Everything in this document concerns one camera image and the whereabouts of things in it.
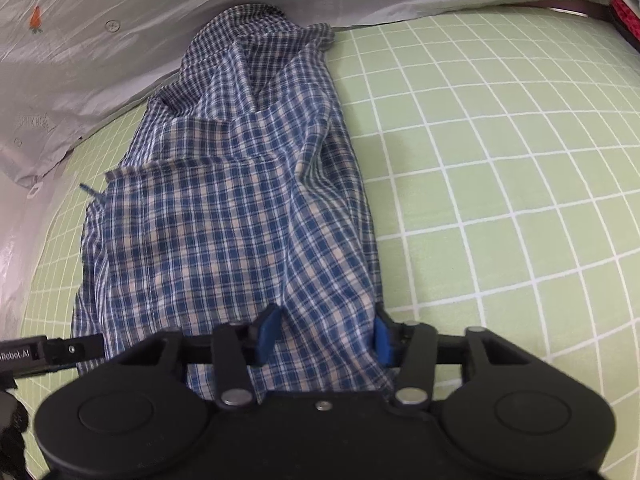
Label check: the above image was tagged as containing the blue plaid shirt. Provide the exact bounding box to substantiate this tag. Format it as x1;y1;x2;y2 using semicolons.
72;3;390;394

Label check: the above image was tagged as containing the green grid bed sheet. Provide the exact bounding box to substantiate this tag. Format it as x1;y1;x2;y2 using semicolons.
11;8;639;479

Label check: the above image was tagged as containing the grey carrot print fabric cover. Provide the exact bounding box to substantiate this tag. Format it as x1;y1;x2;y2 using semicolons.
1;0;606;186

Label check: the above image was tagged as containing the brown wooden bed frame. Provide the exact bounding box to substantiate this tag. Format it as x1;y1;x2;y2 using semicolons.
521;0;611;22

